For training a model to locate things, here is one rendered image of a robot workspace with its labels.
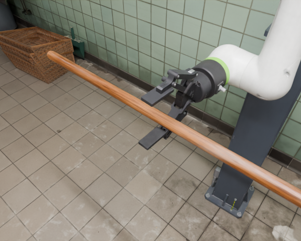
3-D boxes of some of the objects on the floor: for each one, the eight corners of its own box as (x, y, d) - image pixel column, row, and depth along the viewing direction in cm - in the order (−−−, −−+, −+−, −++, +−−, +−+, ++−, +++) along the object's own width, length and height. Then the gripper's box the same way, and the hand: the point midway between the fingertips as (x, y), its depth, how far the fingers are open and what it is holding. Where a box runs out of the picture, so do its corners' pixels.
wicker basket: (42, 88, 261) (34, 65, 241) (9, 71, 283) (-1, 48, 263) (77, 66, 289) (71, 44, 269) (44, 52, 311) (37, 30, 292)
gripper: (225, 46, 56) (164, 87, 44) (201, 124, 73) (153, 169, 61) (197, 33, 59) (133, 69, 47) (180, 111, 76) (130, 151, 64)
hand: (147, 123), depth 55 cm, fingers open, 13 cm apart
